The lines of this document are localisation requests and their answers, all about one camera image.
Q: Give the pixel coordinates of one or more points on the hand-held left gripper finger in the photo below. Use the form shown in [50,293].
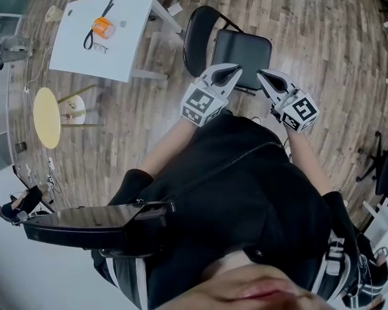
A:
[220,66]
[229,87]

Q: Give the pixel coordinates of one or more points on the white power strip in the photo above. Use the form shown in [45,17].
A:
[51,163]

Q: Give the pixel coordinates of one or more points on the orange device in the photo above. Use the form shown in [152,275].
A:
[101,27]

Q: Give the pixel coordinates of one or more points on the person's face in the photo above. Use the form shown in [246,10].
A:
[252,286]

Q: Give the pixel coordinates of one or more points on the small grey object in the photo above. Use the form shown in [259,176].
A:
[123,24]

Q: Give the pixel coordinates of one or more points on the person's torso in black shirt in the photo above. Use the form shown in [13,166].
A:
[229,189]

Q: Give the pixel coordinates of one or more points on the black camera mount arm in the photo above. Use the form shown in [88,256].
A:
[77,224]

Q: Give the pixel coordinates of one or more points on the person's right forearm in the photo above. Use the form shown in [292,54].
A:
[307,160]

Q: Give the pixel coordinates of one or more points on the eyeglasses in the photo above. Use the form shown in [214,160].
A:
[100,48]

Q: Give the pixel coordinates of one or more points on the white square table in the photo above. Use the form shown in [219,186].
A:
[129,37]

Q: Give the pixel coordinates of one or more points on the round yellow side table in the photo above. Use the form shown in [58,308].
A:
[47,118]

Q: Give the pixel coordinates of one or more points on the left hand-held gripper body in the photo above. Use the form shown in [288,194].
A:
[200,103]

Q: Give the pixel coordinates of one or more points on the person's left forearm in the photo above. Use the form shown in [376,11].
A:
[168,147]

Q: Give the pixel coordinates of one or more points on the white paper sheet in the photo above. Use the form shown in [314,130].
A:
[175,9]

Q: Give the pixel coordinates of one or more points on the beige cylindrical bin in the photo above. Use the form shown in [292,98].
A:
[54,13]

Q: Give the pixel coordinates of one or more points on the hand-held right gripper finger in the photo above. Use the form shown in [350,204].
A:
[286,80]
[267,89]

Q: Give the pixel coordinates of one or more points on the black folding chair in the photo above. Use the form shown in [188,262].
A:
[242,50]

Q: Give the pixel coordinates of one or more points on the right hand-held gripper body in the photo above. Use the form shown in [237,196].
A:
[300,111]

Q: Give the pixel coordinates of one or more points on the small black box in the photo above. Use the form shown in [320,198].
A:
[21,147]

